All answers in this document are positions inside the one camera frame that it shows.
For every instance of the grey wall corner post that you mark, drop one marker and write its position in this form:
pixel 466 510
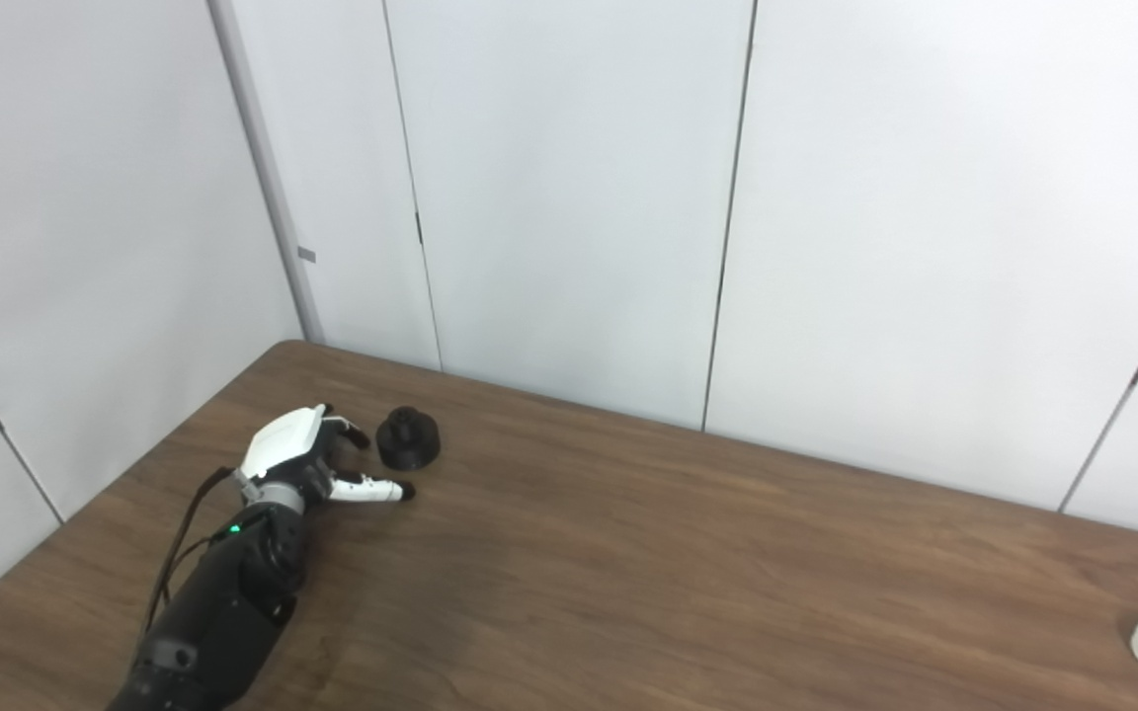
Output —
pixel 268 188

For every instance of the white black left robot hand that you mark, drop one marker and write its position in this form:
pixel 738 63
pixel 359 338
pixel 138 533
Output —
pixel 283 444

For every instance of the round black part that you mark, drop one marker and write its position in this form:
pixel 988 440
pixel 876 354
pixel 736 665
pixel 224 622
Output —
pixel 409 442

